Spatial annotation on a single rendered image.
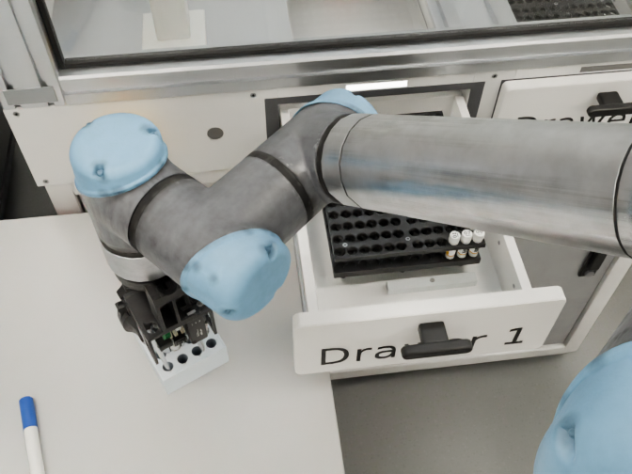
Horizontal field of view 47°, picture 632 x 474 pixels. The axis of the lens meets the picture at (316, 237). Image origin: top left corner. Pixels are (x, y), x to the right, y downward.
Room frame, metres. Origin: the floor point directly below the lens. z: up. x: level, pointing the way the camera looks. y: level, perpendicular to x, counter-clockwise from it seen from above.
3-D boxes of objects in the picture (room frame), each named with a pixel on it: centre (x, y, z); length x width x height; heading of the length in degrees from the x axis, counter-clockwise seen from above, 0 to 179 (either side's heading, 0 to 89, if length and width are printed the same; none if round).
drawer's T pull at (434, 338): (0.37, -0.13, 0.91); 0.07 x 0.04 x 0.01; 98
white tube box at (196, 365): (0.44, 0.17, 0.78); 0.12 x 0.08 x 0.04; 34
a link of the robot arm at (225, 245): (0.34, 0.07, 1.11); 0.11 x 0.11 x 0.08; 50
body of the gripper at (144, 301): (0.39, 0.16, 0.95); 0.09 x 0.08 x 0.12; 33
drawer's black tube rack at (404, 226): (0.59, -0.09, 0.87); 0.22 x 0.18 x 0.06; 8
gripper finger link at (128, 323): (0.40, 0.19, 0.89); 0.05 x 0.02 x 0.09; 123
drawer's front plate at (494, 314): (0.39, -0.12, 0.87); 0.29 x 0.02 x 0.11; 98
